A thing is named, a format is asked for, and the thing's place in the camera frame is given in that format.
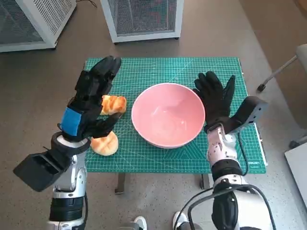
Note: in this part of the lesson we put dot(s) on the oblong striped toy bread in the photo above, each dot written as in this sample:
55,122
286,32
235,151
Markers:
115,104

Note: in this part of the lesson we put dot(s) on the round toy bread bun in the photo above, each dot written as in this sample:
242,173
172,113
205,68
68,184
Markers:
105,146

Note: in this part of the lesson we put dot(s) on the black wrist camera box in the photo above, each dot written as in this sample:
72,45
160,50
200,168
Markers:
251,110
38,170

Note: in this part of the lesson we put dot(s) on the white right robot foot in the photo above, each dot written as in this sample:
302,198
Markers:
180,220

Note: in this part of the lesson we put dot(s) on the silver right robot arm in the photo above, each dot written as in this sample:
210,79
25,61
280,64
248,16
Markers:
220,153

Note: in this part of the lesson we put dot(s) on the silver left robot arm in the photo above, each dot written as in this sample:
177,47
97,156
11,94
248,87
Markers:
72,172

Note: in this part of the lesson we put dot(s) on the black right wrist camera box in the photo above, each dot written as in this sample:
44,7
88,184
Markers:
251,110

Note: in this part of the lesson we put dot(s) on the pink bowl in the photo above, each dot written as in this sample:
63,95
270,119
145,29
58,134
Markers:
168,115

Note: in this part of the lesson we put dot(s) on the dark metal table leg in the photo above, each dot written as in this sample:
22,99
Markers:
120,183
205,180

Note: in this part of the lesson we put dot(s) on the grey office chair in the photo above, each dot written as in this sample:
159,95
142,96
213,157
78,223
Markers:
278,72

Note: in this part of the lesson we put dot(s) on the black left hand blue tape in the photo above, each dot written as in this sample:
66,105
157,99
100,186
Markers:
88,100

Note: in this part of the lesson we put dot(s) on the white desk corner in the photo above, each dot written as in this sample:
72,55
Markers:
297,167

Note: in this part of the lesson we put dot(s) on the black knitted gloved right hand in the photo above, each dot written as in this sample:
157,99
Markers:
216,100

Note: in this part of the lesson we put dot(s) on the white cabinet with perforated side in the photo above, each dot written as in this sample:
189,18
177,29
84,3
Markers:
24,24

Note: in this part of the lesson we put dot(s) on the green cutting mat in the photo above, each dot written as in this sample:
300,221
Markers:
168,163

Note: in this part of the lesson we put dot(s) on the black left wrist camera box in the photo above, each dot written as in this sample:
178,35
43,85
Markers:
38,170

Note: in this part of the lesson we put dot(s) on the white cabinet with mesh front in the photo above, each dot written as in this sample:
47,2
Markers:
144,16

